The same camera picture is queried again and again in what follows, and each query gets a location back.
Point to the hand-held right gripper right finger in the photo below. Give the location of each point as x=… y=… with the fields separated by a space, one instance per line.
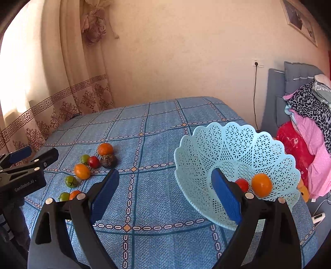
x=226 y=200

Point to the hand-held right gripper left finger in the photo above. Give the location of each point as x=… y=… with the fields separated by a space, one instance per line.
x=104 y=198

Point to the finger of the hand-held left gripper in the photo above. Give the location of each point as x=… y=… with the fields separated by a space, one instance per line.
x=20 y=154
x=47 y=156

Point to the orange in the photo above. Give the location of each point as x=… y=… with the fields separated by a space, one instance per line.
x=82 y=171
x=261 y=185
x=105 y=149
x=74 y=194

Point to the green tomato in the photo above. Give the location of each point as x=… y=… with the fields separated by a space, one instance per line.
x=71 y=181
x=64 y=197
x=84 y=159

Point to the light blue plastic basket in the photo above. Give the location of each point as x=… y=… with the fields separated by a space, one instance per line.
x=232 y=144

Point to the red tomato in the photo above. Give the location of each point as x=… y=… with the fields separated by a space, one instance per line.
x=94 y=162
x=241 y=184

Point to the yellow orange object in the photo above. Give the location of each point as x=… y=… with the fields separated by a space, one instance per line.
x=304 y=193

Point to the blue checked bedsheet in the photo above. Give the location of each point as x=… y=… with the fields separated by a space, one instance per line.
x=160 y=134

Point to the red floral blanket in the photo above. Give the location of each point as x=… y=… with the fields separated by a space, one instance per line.
x=292 y=142

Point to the beige patterned curtain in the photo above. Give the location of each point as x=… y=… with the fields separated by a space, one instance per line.
x=51 y=64

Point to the white power strip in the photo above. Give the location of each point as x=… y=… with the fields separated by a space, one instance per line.
x=318 y=218

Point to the pink dotted cloth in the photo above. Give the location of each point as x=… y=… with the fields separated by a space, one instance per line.
x=314 y=139

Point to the light blue cloth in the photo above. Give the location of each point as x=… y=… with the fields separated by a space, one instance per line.
x=288 y=110

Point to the leopard print cloth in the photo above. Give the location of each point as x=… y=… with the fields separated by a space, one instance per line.
x=307 y=99

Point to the floral curtain tieback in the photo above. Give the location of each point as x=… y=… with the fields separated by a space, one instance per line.
x=93 y=25

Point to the grey sofa cushions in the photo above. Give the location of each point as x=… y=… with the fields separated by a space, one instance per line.
x=297 y=75

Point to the grey green floral cloth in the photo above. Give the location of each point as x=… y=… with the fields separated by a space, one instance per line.
x=322 y=90

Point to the white wall socket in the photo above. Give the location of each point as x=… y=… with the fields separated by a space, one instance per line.
x=258 y=63

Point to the framed wall picture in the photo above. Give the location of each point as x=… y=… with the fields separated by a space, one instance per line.
x=300 y=19

